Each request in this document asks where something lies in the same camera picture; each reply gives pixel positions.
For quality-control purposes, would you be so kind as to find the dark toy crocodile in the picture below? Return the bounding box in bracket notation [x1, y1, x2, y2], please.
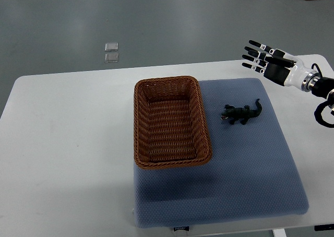
[220, 99, 262, 125]

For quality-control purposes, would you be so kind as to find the upper metal floor plate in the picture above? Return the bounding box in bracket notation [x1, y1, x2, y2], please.
[105, 42, 118, 52]

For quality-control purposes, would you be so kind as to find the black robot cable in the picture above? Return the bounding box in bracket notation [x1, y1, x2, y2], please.
[311, 63, 334, 128]

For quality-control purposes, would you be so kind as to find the brown wicker basket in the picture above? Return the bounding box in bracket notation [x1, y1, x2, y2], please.
[134, 76, 212, 170]

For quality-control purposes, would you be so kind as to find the black table control panel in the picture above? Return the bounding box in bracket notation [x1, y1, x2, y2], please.
[314, 223, 334, 231]

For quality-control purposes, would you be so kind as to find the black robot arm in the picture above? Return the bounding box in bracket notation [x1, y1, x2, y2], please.
[309, 77, 334, 109]

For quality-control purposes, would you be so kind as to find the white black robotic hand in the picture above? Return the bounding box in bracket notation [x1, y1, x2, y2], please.
[242, 40, 320, 92]

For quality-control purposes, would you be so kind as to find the blue-grey foam cushion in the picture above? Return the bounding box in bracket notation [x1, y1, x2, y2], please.
[134, 78, 309, 228]

